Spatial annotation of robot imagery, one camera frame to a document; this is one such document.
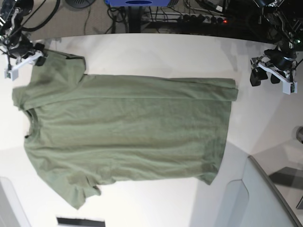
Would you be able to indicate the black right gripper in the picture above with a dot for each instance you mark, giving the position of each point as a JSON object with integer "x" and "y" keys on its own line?
{"x": 23, "y": 49}

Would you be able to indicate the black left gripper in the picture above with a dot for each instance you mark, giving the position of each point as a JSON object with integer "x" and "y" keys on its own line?
{"x": 280, "y": 59}

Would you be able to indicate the green t-shirt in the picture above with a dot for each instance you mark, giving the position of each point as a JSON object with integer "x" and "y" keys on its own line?
{"x": 92, "y": 130}

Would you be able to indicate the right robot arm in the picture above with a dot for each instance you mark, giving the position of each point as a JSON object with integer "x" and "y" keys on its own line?
{"x": 14, "y": 14}

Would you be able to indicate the blue box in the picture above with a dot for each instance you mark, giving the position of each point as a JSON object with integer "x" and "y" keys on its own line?
{"x": 143, "y": 3}

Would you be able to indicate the black power strip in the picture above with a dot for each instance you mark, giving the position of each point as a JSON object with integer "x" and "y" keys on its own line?
{"x": 200, "y": 18}

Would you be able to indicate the black table leg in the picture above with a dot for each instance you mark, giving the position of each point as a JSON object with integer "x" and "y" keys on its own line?
{"x": 134, "y": 19}

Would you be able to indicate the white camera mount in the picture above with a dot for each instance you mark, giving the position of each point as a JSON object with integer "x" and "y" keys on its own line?
{"x": 289, "y": 85}
{"x": 13, "y": 65}

